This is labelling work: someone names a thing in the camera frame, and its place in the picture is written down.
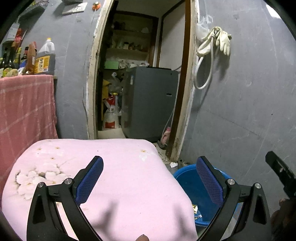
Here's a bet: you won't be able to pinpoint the person's right hand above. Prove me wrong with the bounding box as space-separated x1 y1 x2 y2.
271 198 296 240

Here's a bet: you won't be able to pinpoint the blue plastic bucket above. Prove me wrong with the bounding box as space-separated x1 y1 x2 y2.
174 157 237 230

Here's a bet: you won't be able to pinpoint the pink floral table cloth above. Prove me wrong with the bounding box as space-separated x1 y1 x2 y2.
1 139 198 240

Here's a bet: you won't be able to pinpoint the pink checked towel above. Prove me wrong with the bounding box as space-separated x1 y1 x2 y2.
0 74 58 200

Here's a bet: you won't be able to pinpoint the red white rice sack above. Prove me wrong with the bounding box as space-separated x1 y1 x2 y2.
102 93 119 130

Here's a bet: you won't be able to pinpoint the white rubber gloves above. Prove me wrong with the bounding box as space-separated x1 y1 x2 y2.
198 26 232 57

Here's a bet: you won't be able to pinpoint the brown sauce packet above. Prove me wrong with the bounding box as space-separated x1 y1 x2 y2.
23 41 36 74

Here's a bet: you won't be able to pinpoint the large soy sauce jug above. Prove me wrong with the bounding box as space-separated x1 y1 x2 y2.
34 38 56 75

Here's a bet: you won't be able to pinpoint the grey washing machine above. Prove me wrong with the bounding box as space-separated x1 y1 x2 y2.
121 66 179 142

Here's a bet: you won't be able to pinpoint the dark sauce bottle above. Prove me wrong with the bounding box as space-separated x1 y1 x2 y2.
3 47 15 77

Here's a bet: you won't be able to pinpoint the green box on shelf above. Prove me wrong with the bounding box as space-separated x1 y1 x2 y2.
104 60 119 70

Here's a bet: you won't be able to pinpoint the metal grater box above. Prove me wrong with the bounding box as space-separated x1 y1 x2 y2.
4 23 20 42

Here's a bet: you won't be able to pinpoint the wooden door frame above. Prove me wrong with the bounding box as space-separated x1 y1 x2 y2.
85 1 200 162

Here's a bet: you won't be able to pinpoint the white hose loop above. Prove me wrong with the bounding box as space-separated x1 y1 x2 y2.
194 37 215 90

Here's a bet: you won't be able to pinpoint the wall spice rack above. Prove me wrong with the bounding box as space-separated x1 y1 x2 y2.
20 1 49 18

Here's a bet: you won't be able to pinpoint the wall switch plate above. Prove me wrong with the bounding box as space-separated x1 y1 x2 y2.
62 2 88 15

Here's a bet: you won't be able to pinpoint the orange wall hook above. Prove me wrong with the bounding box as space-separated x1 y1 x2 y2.
92 1 101 11

